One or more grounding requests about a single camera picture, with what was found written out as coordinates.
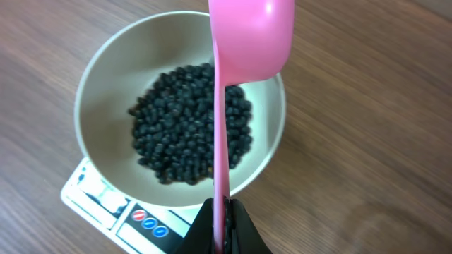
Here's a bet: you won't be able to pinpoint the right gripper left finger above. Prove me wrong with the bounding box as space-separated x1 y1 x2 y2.
174 198 215 254

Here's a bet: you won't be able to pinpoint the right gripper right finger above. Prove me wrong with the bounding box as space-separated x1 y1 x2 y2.
224 198 272 254

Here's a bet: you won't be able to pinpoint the pink plastic measuring scoop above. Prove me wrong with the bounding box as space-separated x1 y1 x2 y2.
208 0 295 253

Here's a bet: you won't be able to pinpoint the white digital kitchen scale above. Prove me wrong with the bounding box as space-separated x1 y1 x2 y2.
61 158 199 254

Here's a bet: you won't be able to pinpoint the black beans in bowl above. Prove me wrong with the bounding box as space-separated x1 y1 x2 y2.
127 62 254 186

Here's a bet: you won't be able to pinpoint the white bowl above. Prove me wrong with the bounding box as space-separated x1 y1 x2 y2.
73 10 287 210

